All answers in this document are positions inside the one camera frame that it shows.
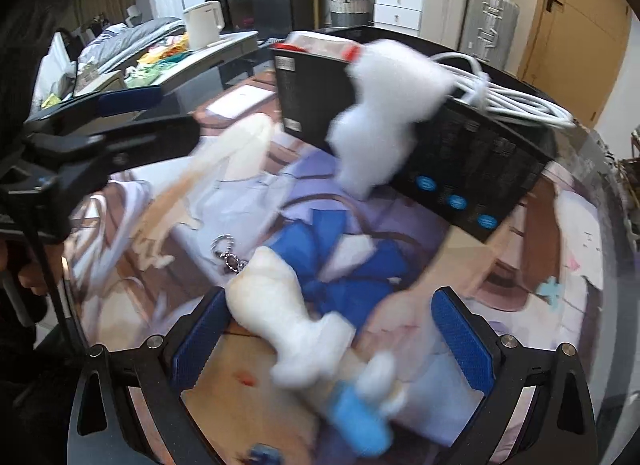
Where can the grey side table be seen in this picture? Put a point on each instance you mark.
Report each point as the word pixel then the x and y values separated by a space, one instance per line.
pixel 215 47

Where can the bed with striped bedding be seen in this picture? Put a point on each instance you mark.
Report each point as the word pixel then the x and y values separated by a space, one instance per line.
pixel 130 40

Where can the woven basket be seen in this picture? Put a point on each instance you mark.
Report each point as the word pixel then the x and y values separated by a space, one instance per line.
pixel 348 7

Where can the white blue plush toy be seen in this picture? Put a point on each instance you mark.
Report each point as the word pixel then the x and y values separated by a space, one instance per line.
pixel 300 325

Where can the white dressing table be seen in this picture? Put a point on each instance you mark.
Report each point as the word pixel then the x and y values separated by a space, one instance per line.
pixel 395 0

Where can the silver suitcase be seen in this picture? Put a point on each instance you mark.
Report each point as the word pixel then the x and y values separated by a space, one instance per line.
pixel 490 27

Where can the printed table mat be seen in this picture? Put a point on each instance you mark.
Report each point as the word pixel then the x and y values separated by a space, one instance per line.
pixel 350 235

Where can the white red-marked packet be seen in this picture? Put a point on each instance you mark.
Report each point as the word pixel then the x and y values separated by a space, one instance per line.
pixel 320 45

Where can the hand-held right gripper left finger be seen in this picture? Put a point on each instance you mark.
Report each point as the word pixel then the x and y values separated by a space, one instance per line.
pixel 200 340

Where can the pile of colourful clothes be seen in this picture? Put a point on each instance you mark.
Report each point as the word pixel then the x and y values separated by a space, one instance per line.
pixel 165 57

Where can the person's left hand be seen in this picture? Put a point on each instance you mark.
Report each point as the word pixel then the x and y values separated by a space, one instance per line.
pixel 30 275

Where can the wooden door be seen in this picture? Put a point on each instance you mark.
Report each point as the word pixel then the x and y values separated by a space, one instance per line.
pixel 575 35

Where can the white foam piece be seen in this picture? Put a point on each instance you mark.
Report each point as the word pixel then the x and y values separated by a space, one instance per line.
pixel 380 115

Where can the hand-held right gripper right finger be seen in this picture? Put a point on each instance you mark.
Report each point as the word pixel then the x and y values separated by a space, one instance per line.
pixel 462 340

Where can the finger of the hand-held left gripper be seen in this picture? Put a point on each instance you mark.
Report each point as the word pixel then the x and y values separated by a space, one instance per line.
pixel 130 97
pixel 150 135

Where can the black cardboard box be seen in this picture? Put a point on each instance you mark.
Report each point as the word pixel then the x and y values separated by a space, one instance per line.
pixel 475 160

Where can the white electric kettle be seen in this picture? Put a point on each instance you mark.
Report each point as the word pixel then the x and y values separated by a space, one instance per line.
pixel 202 25

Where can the white suitcase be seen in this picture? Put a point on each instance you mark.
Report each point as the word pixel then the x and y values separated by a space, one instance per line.
pixel 445 10

